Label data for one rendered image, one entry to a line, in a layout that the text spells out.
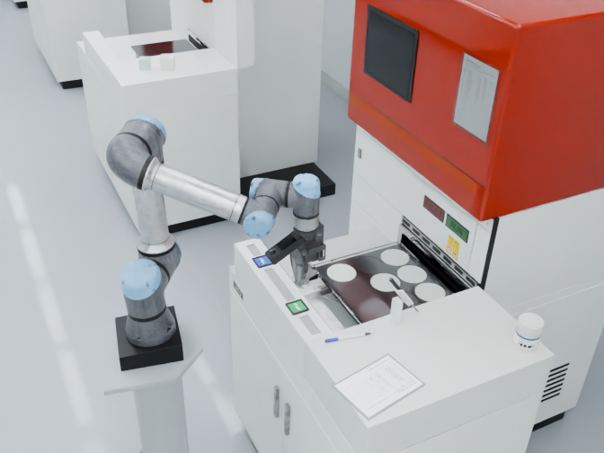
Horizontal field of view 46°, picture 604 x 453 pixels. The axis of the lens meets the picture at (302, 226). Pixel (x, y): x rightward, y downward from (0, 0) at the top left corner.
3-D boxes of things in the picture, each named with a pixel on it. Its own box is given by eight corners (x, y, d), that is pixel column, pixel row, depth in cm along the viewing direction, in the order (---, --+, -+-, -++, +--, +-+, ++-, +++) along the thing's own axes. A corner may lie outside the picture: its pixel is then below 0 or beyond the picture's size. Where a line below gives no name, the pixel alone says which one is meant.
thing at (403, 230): (400, 243, 270) (403, 222, 264) (472, 312, 237) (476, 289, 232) (395, 244, 269) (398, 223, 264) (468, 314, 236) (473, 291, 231)
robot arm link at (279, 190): (244, 191, 192) (285, 196, 191) (254, 171, 201) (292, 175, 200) (245, 216, 197) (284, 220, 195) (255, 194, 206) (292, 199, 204)
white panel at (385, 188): (356, 201, 299) (362, 113, 277) (478, 318, 239) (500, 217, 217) (349, 203, 298) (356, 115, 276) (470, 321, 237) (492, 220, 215)
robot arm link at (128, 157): (95, 147, 179) (277, 217, 182) (112, 128, 188) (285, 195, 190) (88, 182, 186) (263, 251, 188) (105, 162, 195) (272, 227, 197)
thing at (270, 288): (258, 269, 258) (258, 236, 251) (331, 368, 218) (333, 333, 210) (235, 275, 255) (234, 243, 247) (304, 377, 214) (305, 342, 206)
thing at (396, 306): (404, 313, 218) (409, 279, 210) (411, 321, 215) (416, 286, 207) (387, 318, 215) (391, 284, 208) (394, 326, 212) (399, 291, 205)
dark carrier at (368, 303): (400, 244, 261) (400, 243, 260) (457, 299, 235) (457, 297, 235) (316, 268, 247) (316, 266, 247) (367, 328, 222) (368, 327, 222)
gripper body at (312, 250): (325, 262, 209) (327, 227, 203) (299, 270, 206) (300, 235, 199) (313, 248, 215) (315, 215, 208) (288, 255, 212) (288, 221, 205)
